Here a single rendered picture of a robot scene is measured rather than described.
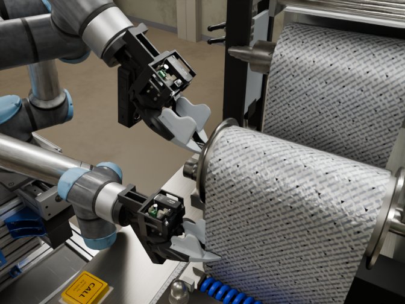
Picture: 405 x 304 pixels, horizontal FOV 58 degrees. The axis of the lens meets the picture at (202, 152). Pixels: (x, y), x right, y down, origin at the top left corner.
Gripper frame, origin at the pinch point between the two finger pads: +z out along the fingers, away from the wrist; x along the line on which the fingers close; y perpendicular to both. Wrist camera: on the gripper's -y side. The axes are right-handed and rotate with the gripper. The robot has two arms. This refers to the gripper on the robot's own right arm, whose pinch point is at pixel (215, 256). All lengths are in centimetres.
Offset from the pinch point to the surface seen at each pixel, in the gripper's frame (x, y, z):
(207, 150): 1.2, 21.5, -2.6
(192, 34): 352, -100, -218
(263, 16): 43, 29, -12
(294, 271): -0.3, 5.3, 13.6
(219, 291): -3.0, -4.9, 2.4
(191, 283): -4.9, -3.5, -2.1
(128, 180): 101, -109, -118
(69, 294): -12.4, -16.5, -27.8
